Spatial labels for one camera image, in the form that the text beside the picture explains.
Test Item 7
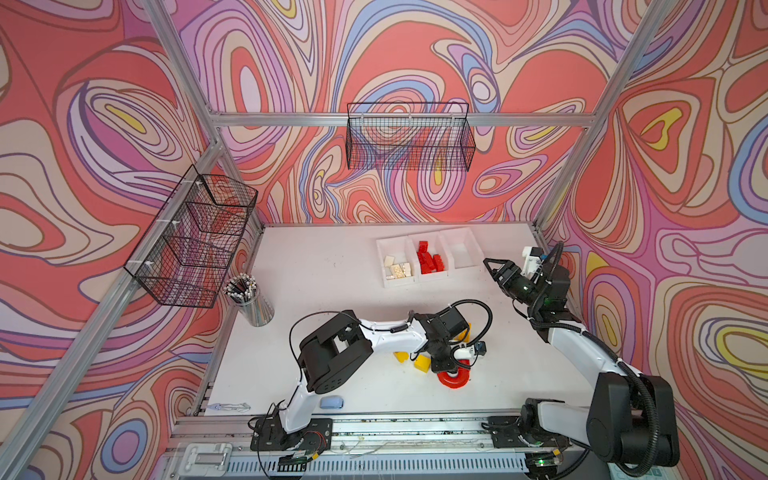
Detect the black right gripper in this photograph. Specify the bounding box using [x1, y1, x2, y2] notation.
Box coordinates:
[483, 257, 544, 308]

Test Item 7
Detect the yellow long lego brick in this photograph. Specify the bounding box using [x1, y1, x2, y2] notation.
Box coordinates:
[454, 325, 471, 343]

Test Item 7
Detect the yellow lego brick front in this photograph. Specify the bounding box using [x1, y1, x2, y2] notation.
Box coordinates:
[413, 355, 431, 373]

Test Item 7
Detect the red arch lego piece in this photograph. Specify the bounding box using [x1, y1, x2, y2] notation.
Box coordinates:
[437, 360, 471, 389]

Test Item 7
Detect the white lego brick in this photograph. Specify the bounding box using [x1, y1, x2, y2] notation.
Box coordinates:
[390, 264, 407, 279]

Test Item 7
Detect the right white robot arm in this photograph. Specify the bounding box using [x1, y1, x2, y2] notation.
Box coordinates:
[483, 243, 680, 478]

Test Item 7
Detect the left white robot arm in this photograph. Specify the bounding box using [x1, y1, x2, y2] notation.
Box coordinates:
[278, 300, 493, 434]

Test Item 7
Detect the middle translucent plastic bin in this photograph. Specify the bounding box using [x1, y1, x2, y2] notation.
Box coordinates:
[408, 232, 448, 282]

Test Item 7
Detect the translucent plastic bin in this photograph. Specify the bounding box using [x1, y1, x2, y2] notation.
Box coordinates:
[408, 232, 448, 282]
[376, 236, 418, 288]
[438, 227, 484, 275]

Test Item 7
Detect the left translucent plastic bin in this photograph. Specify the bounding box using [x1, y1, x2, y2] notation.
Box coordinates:
[376, 236, 418, 288]

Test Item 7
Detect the right translucent plastic bin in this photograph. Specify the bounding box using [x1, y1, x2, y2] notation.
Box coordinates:
[438, 227, 484, 275]

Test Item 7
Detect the blue eraser block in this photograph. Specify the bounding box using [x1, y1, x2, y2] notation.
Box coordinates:
[319, 395, 344, 410]

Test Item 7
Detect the metal cup of pens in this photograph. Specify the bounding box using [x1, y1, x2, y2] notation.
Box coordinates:
[224, 273, 274, 327]

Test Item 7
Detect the clear plastic bag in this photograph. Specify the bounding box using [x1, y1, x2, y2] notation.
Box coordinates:
[206, 402, 251, 414]

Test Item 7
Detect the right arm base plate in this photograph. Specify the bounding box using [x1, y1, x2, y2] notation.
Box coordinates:
[480, 416, 570, 450]

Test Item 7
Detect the back black wire basket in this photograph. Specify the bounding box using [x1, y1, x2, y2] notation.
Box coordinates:
[345, 100, 476, 172]

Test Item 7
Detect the black wire basket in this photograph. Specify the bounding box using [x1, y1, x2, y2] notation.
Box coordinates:
[345, 100, 476, 172]
[124, 166, 258, 308]

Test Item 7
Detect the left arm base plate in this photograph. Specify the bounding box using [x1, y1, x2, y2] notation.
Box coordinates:
[248, 415, 333, 453]

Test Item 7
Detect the left black wire basket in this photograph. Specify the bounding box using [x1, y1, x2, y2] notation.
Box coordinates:
[124, 166, 258, 308]

